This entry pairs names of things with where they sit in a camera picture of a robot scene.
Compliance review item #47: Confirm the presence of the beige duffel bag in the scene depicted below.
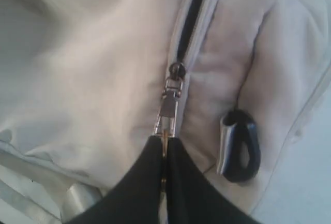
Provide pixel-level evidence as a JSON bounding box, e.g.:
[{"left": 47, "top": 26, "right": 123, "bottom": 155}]
[{"left": 1, "top": 0, "right": 330, "bottom": 223}]

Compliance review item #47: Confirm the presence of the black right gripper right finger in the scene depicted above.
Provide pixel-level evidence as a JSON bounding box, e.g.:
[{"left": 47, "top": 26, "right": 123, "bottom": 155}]
[{"left": 167, "top": 138, "right": 248, "bottom": 223}]

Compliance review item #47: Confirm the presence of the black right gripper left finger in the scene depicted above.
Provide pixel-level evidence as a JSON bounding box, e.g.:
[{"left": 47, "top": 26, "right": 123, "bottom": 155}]
[{"left": 77, "top": 136, "right": 162, "bottom": 223}]

